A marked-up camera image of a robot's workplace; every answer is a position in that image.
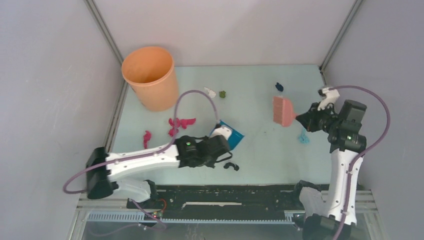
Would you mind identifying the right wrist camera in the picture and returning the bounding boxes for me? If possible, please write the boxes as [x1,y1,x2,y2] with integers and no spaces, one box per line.
[317,87,340,111]

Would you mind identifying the black paper scrap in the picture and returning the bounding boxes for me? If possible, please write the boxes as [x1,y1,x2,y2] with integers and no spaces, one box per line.
[223,162,240,171]

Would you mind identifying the small magenta paper scrap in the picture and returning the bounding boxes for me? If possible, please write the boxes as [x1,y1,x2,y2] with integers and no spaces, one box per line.
[142,130,152,149]

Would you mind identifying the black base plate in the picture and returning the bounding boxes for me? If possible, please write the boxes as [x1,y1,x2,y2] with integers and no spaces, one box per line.
[140,183,305,224]

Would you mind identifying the pink hand brush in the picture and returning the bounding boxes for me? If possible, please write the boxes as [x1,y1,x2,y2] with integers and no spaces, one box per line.
[272,96,297,127]

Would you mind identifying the orange plastic bucket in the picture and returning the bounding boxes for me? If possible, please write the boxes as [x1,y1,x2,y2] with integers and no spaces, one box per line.
[121,46,180,112]

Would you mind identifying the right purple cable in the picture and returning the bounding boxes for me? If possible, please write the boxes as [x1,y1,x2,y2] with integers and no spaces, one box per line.
[327,85,392,240]

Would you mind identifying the aluminium frame rail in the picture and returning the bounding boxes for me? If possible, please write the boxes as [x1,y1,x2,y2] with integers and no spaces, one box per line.
[76,188,379,226]

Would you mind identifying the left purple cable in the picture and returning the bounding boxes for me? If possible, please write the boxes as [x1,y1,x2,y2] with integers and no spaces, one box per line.
[62,90,221,231]

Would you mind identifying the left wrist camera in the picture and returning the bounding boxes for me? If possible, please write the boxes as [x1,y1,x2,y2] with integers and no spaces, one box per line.
[209,125,233,140]

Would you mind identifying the green paper scrap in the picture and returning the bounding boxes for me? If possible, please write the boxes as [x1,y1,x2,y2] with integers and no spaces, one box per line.
[219,90,227,99]

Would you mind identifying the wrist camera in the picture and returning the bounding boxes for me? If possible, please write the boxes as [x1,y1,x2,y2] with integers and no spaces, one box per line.
[317,87,340,111]
[209,125,233,140]

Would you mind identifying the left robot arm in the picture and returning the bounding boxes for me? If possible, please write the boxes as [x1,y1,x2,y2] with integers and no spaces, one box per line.
[86,134,231,208]

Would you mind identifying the dark blue paper scrap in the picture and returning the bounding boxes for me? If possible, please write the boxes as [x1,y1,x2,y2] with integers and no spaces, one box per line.
[274,82,284,93]

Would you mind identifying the blue plastic dustpan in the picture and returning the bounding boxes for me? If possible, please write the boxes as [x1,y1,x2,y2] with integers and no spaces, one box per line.
[214,120,244,151]

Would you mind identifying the purple cable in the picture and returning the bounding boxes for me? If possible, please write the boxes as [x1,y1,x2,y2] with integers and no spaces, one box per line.
[327,85,392,240]
[62,90,221,231]

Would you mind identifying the light blue paper scrap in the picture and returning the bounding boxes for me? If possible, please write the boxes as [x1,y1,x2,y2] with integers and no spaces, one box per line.
[297,128,310,144]

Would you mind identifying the white paper scrap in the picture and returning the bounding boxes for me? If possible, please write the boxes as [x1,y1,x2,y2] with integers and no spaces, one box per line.
[204,87,217,99]

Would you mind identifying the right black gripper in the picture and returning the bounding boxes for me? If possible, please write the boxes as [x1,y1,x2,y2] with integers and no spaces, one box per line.
[296,101,341,134]

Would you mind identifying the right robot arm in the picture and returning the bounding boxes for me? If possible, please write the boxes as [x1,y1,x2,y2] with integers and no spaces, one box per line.
[290,100,367,240]

